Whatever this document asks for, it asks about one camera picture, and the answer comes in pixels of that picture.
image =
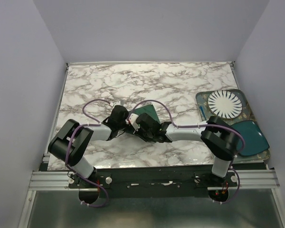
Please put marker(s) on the blue plastic utensil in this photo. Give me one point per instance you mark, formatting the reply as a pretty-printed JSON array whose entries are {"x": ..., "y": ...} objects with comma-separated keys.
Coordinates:
[{"x": 203, "y": 113}]

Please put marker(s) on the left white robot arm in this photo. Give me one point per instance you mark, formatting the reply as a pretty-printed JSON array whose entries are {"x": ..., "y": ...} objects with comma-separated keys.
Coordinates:
[{"x": 72, "y": 140}]

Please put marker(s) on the teal oval dish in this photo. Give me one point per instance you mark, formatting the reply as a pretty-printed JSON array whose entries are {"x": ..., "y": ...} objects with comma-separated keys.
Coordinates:
[{"x": 255, "y": 141}]

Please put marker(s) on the white blue striped plate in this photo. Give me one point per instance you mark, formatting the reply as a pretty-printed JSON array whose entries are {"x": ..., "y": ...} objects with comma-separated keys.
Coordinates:
[{"x": 225, "y": 104}]

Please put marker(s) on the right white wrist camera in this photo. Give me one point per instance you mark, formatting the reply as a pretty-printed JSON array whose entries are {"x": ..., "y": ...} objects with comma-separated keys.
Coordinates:
[{"x": 132, "y": 121}]

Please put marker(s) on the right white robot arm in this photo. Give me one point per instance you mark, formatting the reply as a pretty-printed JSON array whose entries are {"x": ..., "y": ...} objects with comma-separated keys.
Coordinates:
[{"x": 222, "y": 140}]

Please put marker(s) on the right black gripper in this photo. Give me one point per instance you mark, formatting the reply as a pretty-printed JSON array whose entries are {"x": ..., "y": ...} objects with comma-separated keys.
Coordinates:
[{"x": 139, "y": 134}]

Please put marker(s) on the dark green cloth napkin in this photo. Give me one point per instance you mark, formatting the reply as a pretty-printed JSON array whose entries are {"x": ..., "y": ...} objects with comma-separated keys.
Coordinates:
[{"x": 148, "y": 109}]

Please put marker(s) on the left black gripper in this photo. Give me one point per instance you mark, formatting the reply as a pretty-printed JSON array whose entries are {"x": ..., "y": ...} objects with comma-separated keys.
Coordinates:
[{"x": 126, "y": 114}]

